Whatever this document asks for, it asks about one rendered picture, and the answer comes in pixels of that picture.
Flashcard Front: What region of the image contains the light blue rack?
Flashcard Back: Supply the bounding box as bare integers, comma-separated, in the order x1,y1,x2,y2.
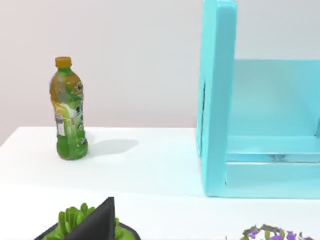
196,0,320,200

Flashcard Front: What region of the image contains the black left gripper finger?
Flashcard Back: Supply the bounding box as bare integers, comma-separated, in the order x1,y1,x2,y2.
65,196,116,240

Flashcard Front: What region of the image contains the purple flower plant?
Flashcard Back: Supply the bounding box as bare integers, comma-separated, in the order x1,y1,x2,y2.
241,224,315,240

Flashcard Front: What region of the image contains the green succulent in black pot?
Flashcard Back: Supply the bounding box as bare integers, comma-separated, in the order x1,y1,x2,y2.
34,202,141,240

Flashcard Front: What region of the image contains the green bottle with orange cap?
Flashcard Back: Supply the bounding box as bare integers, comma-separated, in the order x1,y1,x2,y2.
49,56,89,161

